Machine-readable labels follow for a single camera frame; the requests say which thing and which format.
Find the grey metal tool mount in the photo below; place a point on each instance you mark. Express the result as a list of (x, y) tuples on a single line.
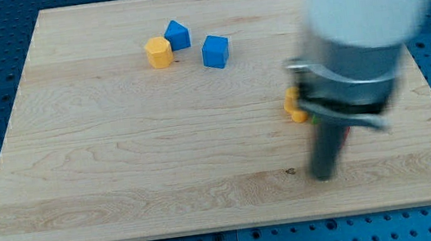
[(345, 85)]

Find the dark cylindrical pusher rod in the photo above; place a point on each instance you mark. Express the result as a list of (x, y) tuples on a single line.
[(328, 142)]

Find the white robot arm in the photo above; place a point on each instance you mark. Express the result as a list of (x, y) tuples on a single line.
[(366, 23)]

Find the yellow heart block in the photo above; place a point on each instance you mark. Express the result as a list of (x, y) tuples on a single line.
[(291, 105)]

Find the green block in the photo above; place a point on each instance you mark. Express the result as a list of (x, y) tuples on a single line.
[(314, 120)]

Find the blue cube block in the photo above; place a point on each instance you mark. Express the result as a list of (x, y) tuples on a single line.
[(215, 52)]

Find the blue pentagon block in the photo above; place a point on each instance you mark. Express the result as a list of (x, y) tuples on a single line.
[(177, 35)]

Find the yellow hexagon block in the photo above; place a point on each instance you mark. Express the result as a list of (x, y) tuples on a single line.
[(159, 53)]

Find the wooden board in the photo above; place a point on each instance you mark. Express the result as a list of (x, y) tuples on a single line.
[(101, 146)]

